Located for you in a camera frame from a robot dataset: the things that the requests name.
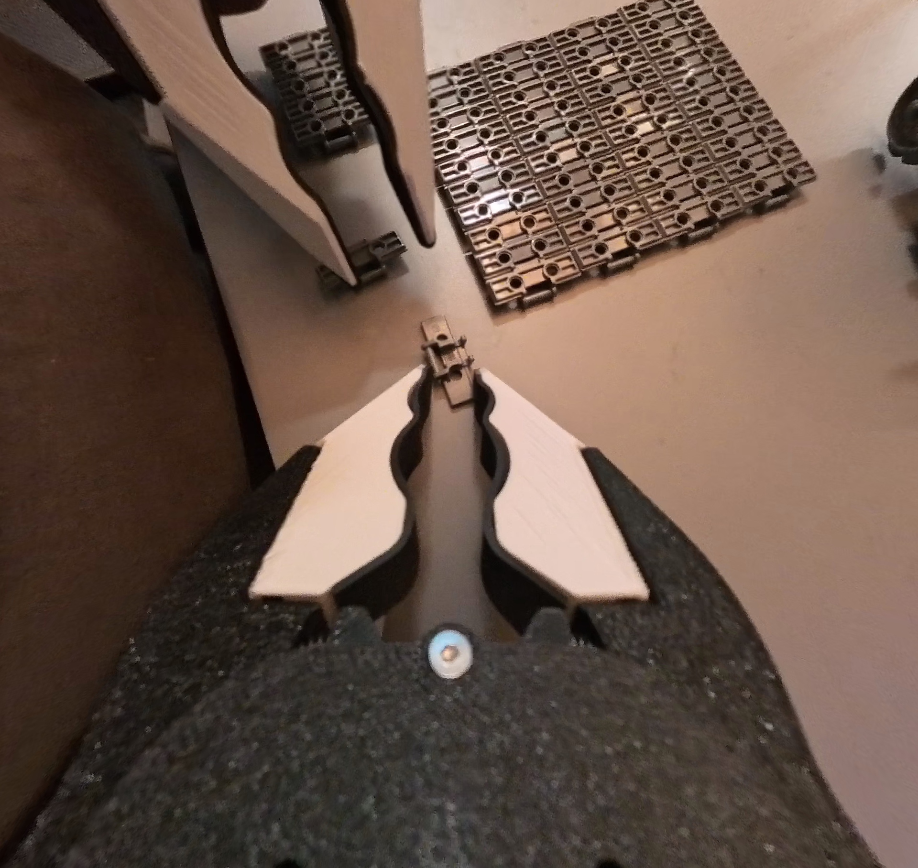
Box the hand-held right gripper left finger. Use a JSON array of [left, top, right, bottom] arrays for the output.
[[247, 366, 433, 629]]

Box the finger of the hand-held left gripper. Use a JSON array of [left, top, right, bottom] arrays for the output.
[[283, 0, 438, 248], [68, 0, 360, 287]]

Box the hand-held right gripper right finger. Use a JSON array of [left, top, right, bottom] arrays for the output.
[[470, 368, 651, 629]]

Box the grey tread link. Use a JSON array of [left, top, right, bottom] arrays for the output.
[[418, 318, 479, 408]]

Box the grey tread link segment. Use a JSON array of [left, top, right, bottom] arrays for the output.
[[317, 232, 407, 290]]

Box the large grey tread link mat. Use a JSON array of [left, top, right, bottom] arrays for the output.
[[426, 0, 819, 312]]

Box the short grey tread link chain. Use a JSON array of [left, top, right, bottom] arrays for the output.
[[260, 25, 381, 153]]

